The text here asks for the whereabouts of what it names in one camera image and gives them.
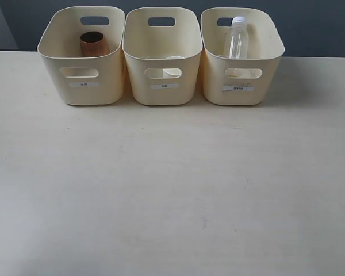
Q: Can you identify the right cream plastic bin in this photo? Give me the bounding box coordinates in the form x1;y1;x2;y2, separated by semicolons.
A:
200;7;285;106

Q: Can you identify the cream plastic bin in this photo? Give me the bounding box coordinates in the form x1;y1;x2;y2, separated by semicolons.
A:
37;6;125;105
122;7;203;106
200;7;285;106

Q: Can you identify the clear plastic bottle white cap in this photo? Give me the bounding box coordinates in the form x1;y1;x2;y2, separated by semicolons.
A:
223;16;249;59

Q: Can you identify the left cream plastic bin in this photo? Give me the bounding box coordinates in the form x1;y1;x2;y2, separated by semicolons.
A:
37;6;125;105

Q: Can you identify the middle cream plastic bin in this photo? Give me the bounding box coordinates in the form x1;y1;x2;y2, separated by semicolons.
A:
122;7;203;106

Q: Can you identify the brown wooden cup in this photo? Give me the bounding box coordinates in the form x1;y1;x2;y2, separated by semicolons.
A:
80;31;110;58

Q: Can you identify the white paper cup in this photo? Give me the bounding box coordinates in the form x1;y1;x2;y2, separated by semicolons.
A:
162;55;184;78

